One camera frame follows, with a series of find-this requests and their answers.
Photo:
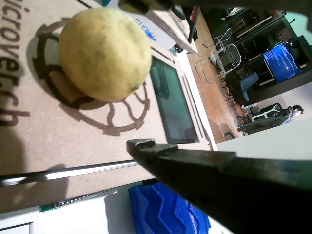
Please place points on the black tripod leg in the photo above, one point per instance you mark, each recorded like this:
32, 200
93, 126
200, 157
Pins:
193, 26
179, 13

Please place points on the blue ribbed rover wheel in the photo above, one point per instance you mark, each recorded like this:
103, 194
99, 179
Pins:
165, 212

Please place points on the wooden board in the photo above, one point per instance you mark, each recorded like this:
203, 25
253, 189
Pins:
175, 31

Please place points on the seated person dark hair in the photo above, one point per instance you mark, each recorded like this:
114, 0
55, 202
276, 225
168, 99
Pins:
296, 112

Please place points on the yellow lemon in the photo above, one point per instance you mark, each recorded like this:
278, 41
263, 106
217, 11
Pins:
104, 53

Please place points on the white SUNLU box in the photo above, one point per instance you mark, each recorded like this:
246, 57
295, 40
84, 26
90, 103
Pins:
161, 36

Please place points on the wooden top rover chassis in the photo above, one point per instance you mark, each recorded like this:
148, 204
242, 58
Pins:
48, 136

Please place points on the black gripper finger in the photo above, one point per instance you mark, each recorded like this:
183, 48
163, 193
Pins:
219, 3
231, 190

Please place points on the blue armchair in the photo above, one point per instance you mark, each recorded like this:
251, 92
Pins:
248, 84

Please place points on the blue screen monitor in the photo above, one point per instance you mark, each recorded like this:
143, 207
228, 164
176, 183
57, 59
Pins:
281, 62

